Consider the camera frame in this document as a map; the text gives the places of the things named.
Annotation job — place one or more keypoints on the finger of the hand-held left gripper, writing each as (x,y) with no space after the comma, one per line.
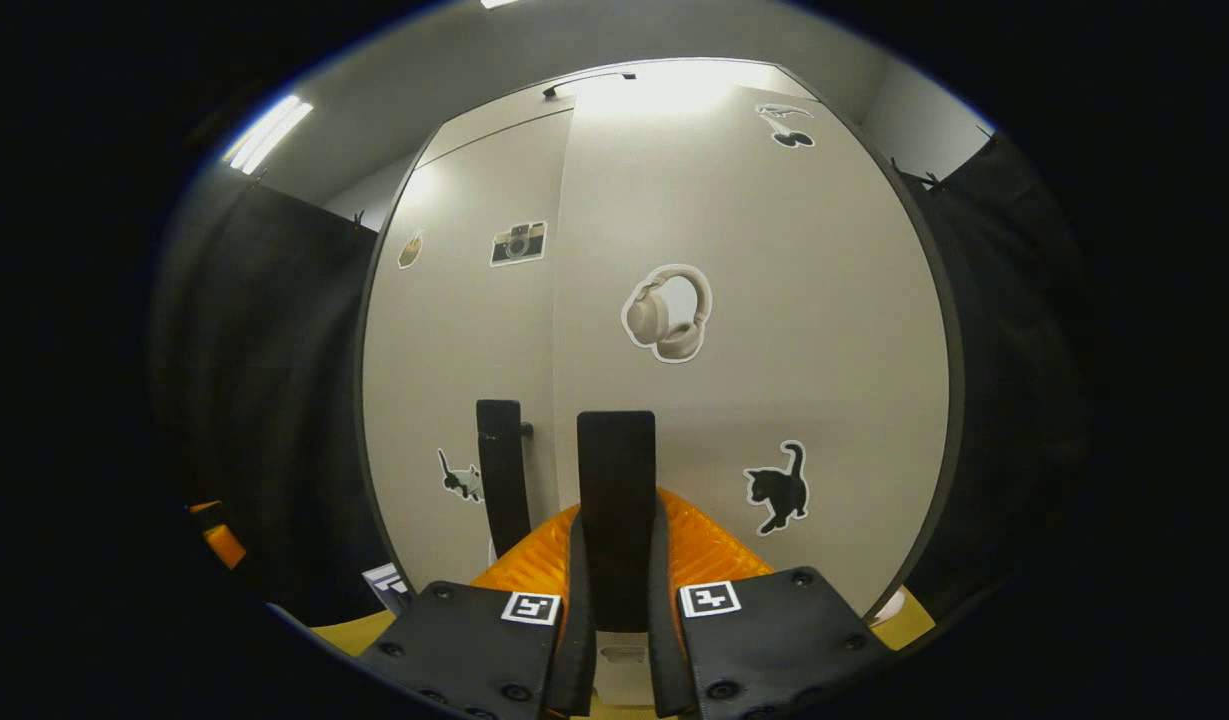
(224,545)

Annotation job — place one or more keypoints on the black backdrop cloth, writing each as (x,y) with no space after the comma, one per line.
(274,400)

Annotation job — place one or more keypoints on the beige door with camera sticker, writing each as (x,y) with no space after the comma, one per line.
(444,350)

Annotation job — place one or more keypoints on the dark blue white box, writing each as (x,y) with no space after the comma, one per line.
(386,583)

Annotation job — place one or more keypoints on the small ceiling light panel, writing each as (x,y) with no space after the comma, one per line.
(267,133)

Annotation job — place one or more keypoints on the beige double-door shoe cabinet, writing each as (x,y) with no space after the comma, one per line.
(504,118)

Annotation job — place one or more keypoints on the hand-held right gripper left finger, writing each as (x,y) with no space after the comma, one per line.
(574,660)

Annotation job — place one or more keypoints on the beige door with headphone sticker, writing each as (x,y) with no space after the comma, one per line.
(824,350)

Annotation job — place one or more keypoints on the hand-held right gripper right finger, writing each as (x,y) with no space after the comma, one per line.
(666,660)

